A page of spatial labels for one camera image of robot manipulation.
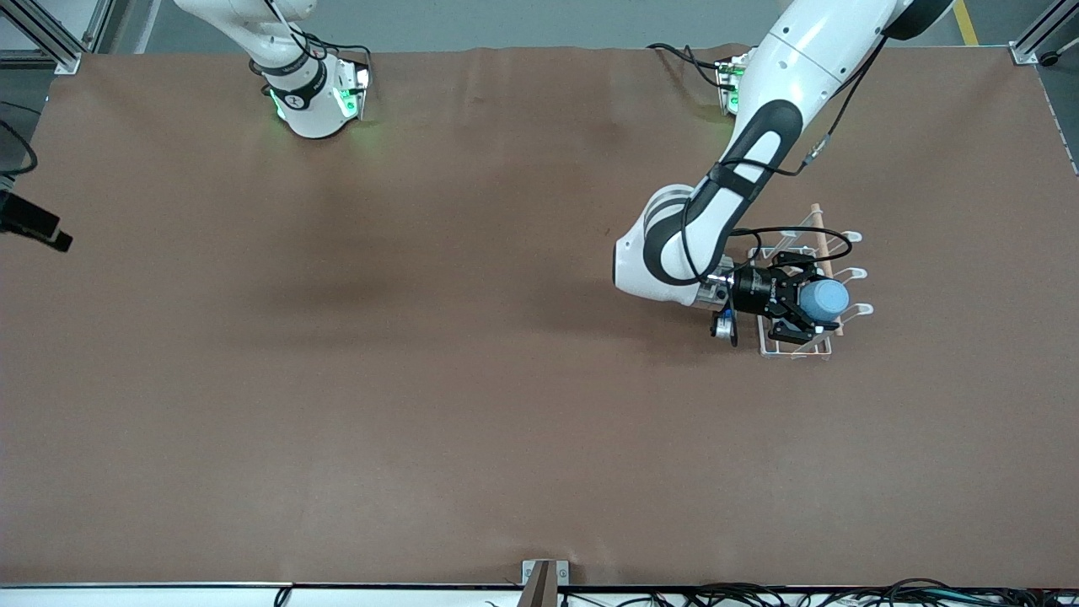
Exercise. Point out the brown table cover sheet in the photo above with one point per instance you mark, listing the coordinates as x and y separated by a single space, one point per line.
421 379

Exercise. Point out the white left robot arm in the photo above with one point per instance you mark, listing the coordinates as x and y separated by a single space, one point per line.
792 59

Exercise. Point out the aluminium frame post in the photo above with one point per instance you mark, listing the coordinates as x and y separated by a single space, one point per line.
59 52
1030 46

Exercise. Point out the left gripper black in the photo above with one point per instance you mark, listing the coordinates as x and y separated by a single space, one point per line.
753 289

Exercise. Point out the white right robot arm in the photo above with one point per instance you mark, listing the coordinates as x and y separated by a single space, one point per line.
312 110

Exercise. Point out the metal bracket with post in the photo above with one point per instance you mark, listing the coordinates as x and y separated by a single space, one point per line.
533 575

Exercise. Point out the blue plastic cup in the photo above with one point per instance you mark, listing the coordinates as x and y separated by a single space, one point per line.
826 299

